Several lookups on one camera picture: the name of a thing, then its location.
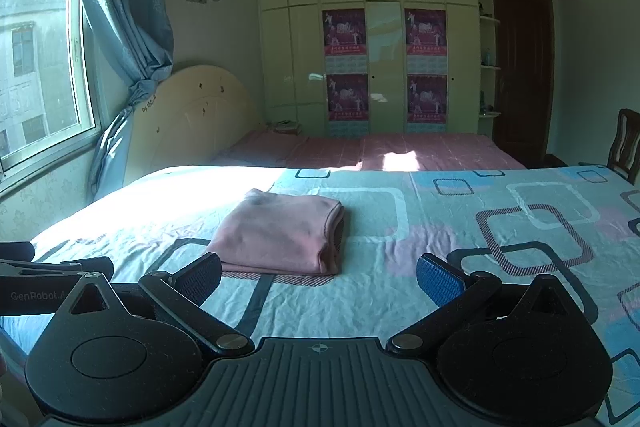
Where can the upper left pink poster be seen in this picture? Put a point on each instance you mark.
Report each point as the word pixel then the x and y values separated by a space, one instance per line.
pixel 345 41

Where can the window with frame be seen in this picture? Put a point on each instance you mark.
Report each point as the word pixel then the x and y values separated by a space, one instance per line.
pixel 48 103

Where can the dark wooden chair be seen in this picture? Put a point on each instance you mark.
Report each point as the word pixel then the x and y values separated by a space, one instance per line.
pixel 623 156

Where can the upper right pink poster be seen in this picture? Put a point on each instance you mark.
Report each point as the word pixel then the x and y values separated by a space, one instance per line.
pixel 426 42

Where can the pink checked bed cover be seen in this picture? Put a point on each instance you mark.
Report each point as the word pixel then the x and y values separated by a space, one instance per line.
pixel 404 152

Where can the dark wooden door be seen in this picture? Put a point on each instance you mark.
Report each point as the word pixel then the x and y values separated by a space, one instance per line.
pixel 524 89

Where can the pink sweater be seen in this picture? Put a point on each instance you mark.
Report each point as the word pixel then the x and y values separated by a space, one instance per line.
pixel 281 234

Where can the lower left pink poster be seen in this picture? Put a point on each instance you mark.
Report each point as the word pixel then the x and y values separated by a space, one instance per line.
pixel 348 106

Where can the pale green wardrobe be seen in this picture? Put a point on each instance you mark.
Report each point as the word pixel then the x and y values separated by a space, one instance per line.
pixel 380 16

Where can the corner wall shelves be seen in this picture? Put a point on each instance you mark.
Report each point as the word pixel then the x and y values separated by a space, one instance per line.
pixel 489 68

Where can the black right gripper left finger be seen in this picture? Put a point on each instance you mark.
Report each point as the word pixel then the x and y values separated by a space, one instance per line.
pixel 177 299

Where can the cream arched headboard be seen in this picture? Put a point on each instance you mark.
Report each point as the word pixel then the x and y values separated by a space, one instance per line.
pixel 194 114

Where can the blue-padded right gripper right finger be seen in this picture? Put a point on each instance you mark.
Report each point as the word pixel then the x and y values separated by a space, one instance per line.
pixel 458 297

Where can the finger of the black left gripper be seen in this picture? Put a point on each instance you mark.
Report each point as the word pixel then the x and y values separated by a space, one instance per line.
pixel 102 265

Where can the blue grey curtain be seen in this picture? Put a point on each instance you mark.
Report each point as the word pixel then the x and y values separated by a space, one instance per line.
pixel 136 38

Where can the pink poster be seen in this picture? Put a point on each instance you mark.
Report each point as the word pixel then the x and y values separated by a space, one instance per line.
pixel 345 41
pixel 427 101
pixel 348 106
pixel 426 42

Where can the patterned blue bed sheet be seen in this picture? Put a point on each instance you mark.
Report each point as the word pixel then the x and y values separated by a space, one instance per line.
pixel 580 224

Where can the lower right pink poster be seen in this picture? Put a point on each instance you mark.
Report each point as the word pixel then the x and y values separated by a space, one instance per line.
pixel 427 101

